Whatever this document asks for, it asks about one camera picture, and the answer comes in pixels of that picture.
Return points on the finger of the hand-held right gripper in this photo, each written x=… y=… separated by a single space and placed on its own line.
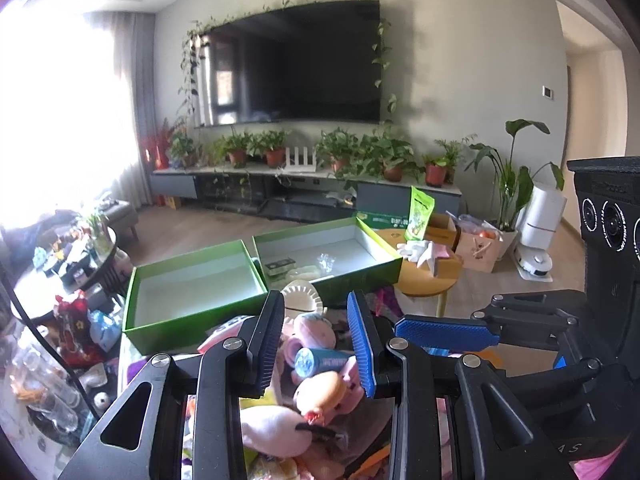
x=575 y=375
x=445 y=334

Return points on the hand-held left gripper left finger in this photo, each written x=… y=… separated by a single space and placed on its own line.
x=270 y=347

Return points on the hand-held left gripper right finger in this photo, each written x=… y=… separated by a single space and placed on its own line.
x=362 y=347

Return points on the green cardboard box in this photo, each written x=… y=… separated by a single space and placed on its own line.
x=195 y=305
x=330 y=280

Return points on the blue labelled roll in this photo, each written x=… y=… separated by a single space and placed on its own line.
x=320 y=361

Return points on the pink box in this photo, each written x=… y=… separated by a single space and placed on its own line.
x=225 y=332

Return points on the pink dotted plush ball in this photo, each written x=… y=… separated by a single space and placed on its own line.
x=315 y=330

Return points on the round yellow side table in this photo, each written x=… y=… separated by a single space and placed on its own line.
x=425 y=282

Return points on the white air purifier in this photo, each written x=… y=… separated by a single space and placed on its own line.
x=545 y=215

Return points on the dark rectangular case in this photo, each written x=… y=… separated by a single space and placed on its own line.
x=280 y=266

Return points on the white plush bunny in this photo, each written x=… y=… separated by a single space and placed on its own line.
x=275 y=430

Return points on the white gloves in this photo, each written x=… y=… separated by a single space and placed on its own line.
x=417 y=251

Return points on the cardboard box with items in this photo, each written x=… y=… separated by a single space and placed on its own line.
x=477 y=247

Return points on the clear plastic piece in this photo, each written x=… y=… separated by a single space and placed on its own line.
x=326 y=261

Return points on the person's pink clothing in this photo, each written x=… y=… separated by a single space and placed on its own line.
x=605 y=466

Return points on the small cardboard box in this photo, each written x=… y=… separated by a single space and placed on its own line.
x=440 y=230

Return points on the green printed bag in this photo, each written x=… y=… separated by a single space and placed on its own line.
x=420 y=212

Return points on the tall leafy floor plant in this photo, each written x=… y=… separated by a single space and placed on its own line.
x=505 y=180

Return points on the grey television cabinet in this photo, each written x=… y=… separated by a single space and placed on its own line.
x=300 y=187

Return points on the potted green plant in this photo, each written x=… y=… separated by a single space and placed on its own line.
x=275 y=150
x=392 y=162
x=435 y=170
x=237 y=149
x=182 y=149
x=340 y=155

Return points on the potted fern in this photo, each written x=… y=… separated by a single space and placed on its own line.
x=455 y=152

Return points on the white picket fence ornament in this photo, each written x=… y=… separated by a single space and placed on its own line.
x=300 y=157

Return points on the red flowered bag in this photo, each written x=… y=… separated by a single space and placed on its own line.
x=75 y=330

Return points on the grey ottoman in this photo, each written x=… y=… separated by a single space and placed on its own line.
x=117 y=217

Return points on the round dark coffee table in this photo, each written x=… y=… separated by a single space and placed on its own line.
x=75 y=270

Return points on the red decoration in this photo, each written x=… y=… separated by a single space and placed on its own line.
x=157 y=150

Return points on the beige curtain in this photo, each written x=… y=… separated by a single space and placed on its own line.
x=132 y=110

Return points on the wall switch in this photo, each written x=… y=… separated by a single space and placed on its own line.
x=548 y=92

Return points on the wall television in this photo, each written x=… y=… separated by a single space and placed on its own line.
x=295 y=60

